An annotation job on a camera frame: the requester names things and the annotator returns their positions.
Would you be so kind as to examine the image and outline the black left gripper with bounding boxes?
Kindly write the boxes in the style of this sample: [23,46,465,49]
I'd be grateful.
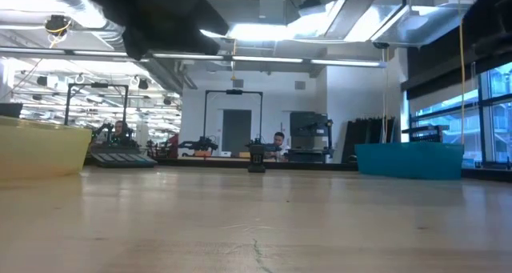
[121,7,230,62]

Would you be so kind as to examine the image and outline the long ceiling light strip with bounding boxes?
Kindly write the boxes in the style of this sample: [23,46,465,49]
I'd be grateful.
[0,46,387,68]

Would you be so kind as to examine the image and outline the person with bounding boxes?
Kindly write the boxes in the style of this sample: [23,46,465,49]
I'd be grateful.
[268,131,290,162]
[107,119,131,148]

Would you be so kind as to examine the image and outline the red background object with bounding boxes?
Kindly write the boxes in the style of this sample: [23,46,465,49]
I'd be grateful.
[166,133,180,158]

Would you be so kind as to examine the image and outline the black ceiling sensor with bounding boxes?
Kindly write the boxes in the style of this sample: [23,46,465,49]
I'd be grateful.
[43,14,73,38]

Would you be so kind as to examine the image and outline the grey door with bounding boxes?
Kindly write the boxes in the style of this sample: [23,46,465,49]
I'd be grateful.
[222,109,252,154]

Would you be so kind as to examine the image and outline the black cabinet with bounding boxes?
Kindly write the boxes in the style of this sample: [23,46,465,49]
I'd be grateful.
[290,111,334,164]

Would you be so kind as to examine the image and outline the yellow translucent plastic bin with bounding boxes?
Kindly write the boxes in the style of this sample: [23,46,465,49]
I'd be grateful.
[0,115,94,180]

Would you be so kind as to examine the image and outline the black leaning panels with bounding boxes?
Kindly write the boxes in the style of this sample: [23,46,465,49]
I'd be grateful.
[344,117,397,164]

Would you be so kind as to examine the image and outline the teal plastic bin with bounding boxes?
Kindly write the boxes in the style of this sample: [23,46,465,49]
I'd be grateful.
[354,142,465,181]

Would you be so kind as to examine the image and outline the black window rack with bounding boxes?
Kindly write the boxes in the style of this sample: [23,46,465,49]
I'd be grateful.
[402,123,451,144]

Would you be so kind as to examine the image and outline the grey round ceiling duct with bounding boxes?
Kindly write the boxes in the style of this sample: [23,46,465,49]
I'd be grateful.
[39,0,185,94]

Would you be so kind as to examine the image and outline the black station frame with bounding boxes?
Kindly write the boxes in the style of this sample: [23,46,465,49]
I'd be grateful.
[63,82,130,128]
[202,88,264,146]

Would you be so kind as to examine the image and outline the black metal table frame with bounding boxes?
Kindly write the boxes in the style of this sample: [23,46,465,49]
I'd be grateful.
[82,155,512,183]

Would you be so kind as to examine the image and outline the black camera post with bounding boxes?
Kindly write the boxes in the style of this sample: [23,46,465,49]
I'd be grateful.
[246,139,267,174]

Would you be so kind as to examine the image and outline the silver rectangular ceiling duct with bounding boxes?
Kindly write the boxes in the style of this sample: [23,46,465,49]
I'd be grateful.
[370,0,491,49]

